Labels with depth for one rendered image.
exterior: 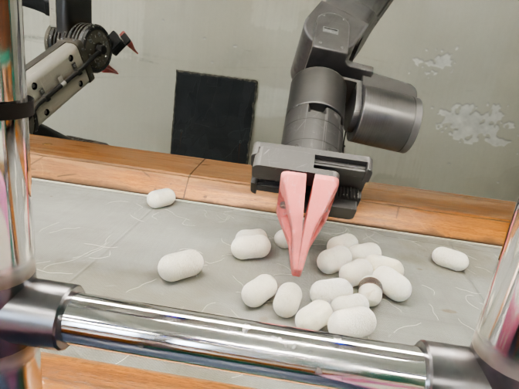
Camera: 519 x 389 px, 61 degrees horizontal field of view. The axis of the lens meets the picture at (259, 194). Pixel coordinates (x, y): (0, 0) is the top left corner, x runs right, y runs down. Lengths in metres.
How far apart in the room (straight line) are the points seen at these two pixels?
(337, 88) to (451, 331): 0.23
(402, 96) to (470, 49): 2.00
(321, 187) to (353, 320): 0.11
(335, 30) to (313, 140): 0.13
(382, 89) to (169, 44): 2.11
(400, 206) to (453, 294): 0.16
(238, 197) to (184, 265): 0.19
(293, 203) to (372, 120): 0.13
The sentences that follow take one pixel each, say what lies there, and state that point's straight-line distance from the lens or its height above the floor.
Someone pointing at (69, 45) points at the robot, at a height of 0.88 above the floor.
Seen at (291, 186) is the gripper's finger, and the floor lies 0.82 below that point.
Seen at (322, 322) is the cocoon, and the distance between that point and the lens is 0.31.
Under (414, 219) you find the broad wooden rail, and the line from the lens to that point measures 0.54.
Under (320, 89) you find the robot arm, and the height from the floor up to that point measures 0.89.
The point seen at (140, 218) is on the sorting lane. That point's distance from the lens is 0.47.
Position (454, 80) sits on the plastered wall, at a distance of 2.44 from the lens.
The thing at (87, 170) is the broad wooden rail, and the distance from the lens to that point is 0.57.
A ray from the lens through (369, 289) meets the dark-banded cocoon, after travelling 0.35.
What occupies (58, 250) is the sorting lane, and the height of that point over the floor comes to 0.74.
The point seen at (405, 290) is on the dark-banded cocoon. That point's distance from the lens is 0.37.
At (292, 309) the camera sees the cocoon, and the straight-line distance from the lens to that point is 0.32.
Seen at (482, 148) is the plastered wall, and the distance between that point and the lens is 2.53.
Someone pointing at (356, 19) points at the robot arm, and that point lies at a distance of 0.51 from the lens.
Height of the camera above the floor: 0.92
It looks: 19 degrees down
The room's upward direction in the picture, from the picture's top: 7 degrees clockwise
